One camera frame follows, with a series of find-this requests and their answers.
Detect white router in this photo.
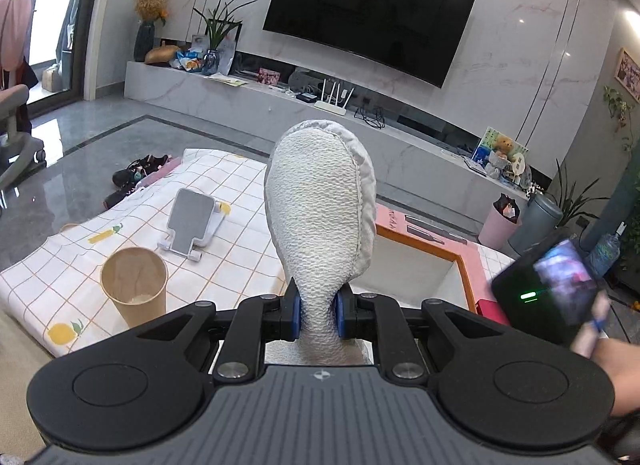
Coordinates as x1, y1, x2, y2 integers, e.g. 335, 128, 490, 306
314, 79, 355, 118

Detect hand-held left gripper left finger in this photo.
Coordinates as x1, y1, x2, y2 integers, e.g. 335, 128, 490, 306
129, 277, 303, 381

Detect brown paper cup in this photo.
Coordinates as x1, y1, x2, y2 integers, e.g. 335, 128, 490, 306
100, 247, 168, 330

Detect person's right hand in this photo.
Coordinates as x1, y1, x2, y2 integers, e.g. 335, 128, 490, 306
570, 290, 614, 359

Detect hanging vine plant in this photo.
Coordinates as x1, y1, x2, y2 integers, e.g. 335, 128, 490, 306
602, 85, 639, 152

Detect yellow papers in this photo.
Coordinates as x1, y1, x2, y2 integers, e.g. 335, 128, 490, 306
204, 72, 249, 88

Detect small plush bear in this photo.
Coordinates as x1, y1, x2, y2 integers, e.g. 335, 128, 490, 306
487, 135, 517, 178

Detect dark vase with dried flowers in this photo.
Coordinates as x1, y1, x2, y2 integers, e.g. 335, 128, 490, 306
132, 0, 172, 64

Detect black sneaker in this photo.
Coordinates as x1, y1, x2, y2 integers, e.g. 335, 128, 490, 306
103, 182, 139, 211
112, 154, 171, 188

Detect black cables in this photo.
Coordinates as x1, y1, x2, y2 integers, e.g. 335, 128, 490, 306
353, 105, 387, 130

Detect grey trash bin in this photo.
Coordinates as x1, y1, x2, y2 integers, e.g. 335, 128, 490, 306
509, 192, 565, 259

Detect pink trash bin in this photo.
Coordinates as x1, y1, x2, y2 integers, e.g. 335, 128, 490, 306
479, 193, 524, 252

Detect potted leafy plant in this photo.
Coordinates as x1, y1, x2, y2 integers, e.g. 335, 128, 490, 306
550, 160, 617, 232

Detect framed wall picture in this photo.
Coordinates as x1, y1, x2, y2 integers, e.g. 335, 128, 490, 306
615, 48, 640, 105

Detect grey phone stand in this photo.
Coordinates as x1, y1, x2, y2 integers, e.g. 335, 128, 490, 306
157, 188, 224, 261

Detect black wall television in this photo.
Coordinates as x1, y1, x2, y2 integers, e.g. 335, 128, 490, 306
262, 0, 477, 90

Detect pile of snack packets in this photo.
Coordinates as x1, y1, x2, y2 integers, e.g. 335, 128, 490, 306
170, 47, 207, 74

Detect colourful picture card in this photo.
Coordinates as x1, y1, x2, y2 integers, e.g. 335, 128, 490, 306
471, 126, 531, 176

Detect person's right forearm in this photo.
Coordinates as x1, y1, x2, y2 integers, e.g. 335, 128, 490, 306
590, 340, 640, 419

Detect marble television console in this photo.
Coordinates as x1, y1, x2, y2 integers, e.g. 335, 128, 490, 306
124, 60, 552, 202

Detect checked tablecloth with lemons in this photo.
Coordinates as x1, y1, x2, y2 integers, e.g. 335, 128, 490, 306
0, 147, 517, 359

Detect green plant in glass vase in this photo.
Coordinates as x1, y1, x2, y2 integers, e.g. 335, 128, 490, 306
192, 0, 259, 76

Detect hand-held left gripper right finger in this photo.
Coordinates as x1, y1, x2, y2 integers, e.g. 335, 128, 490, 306
334, 285, 502, 381

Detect red notebook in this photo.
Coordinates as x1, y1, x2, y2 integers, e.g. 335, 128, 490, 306
475, 298, 512, 327

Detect orange-rimmed storage box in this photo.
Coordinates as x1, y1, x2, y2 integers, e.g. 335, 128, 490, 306
372, 202, 482, 317

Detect brown bread-shaped cushion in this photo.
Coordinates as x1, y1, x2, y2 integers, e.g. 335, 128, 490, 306
145, 45, 181, 66

